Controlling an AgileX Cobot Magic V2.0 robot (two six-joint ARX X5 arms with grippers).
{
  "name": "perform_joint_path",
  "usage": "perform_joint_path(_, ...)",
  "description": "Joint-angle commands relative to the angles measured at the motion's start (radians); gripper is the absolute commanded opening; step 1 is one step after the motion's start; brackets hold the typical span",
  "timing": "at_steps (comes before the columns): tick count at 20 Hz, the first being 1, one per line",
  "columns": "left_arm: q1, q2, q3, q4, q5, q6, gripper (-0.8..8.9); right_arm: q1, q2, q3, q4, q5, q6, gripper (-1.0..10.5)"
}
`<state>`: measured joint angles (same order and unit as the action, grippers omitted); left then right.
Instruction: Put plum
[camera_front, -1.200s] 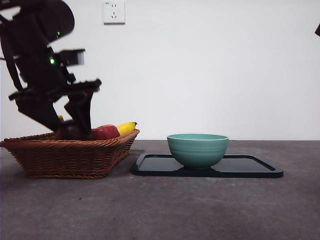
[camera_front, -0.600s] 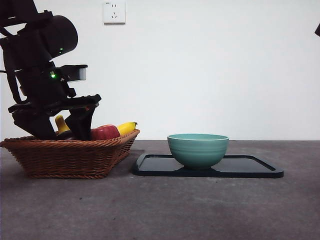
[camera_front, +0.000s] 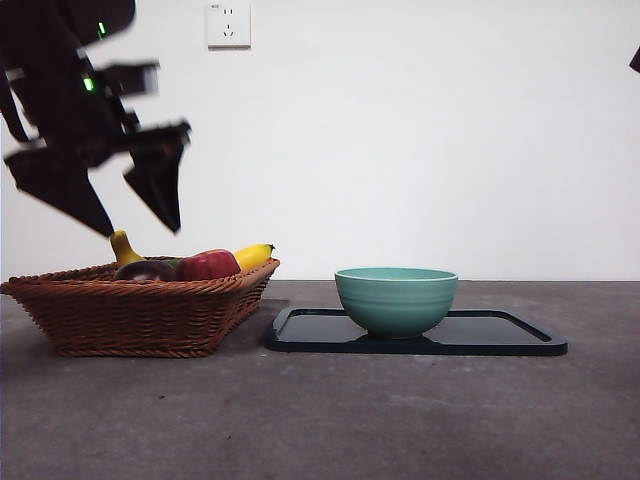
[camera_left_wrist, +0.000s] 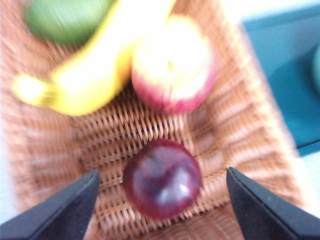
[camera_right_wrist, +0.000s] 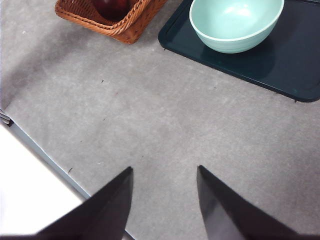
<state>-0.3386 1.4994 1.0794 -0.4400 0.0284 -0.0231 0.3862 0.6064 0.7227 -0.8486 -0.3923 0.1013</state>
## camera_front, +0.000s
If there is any red apple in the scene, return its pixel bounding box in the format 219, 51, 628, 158
175, 249, 243, 282

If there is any white wall socket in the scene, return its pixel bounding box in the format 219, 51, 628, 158
207, 0, 253, 51

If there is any dark purple plum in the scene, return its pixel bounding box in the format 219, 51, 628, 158
113, 259, 177, 282

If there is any yellow banana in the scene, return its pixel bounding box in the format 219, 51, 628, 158
109, 229, 277, 274

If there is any brown wicker basket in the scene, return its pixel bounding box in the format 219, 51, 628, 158
0, 257, 281, 359

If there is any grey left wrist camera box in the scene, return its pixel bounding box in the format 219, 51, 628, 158
102, 62, 160, 97

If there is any teal ribbed bowl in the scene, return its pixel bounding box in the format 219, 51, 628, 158
333, 267, 460, 340

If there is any black rectangular tray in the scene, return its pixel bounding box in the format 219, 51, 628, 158
263, 306, 569, 357

